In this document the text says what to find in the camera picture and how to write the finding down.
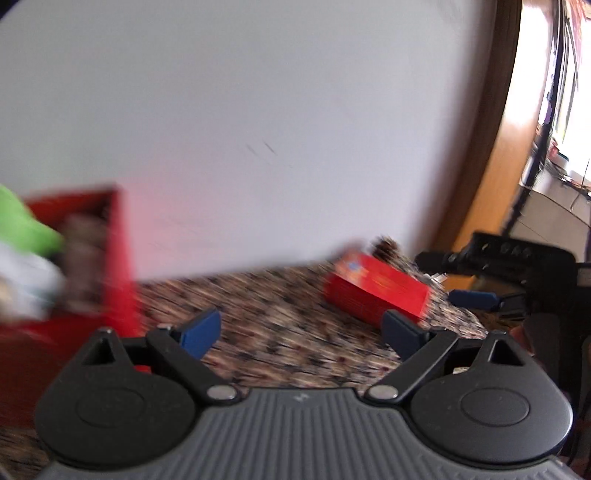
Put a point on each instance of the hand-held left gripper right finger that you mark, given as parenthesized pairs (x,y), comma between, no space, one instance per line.
(404,334)

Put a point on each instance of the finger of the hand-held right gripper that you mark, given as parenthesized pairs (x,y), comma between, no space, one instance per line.
(473,299)
(436,261)

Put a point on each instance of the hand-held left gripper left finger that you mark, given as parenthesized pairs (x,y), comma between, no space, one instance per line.
(201,332)

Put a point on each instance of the small red packet box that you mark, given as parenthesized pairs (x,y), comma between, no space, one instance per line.
(376,290)

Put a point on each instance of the red cardboard box container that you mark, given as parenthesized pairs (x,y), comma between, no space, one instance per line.
(117,258)

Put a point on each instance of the green plush toy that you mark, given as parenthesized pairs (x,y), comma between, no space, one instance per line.
(21,228)

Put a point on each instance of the brown patterned blanket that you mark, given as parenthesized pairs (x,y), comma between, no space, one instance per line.
(286,323)

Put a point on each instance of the white soft object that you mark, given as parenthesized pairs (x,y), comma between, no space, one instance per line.
(25,281)

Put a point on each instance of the bright window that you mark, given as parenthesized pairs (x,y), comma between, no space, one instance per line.
(563,83)

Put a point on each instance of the brown wooden frame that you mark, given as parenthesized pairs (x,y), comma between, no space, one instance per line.
(485,138)

